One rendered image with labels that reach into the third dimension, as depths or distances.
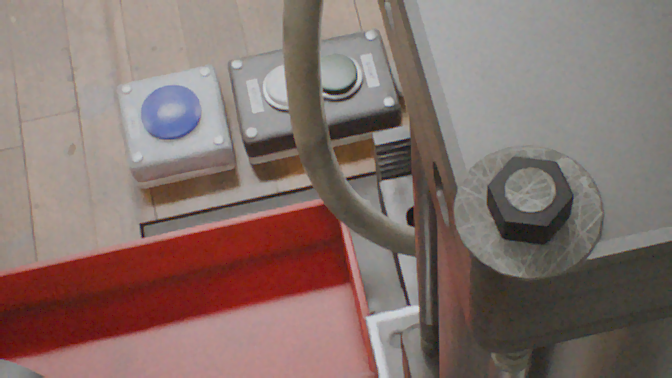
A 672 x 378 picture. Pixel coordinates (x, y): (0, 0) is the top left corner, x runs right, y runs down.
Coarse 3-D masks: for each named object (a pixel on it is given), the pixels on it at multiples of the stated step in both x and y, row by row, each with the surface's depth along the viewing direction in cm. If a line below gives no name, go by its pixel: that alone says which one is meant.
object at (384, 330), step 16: (368, 320) 60; (384, 320) 59; (400, 320) 59; (416, 320) 59; (368, 336) 60; (384, 336) 59; (400, 336) 59; (384, 352) 59; (400, 352) 59; (384, 368) 58; (400, 368) 58
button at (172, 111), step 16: (160, 96) 90; (176, 96) 90; (192, 96) 90; (144, 112) 89; (160, 112) 89; (176, 112) 89; (192, 112) 89; (160, 128) 89; (176, 128) 88; (192, 128) 89
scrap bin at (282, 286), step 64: (64, 256) 82; (128, 256) 83; (192, 256) 85; (256, 256) 87; (320, 256) 87; (0, 320) 87; (64, 320) 86; (128, 320) 86; (192, 320) 86; (256, 320) 85; (320, 320) 85
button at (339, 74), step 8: (328, 56) 90; (336, 56) 90; (344, 56) 90; (328, 64) 90; (336, 64) 90; (344, 64) 90; (352, 64) 90; (328, 72) 89; (336, 72) 89; (344, 72) 89; (352, 72) 89; (328, 80) 89; (336, 80) 89; (344, 80) 89; (352, 80) 89; (328, 88) 89; (336, 88) 89; (344, 88) 89; (352, 88) 90
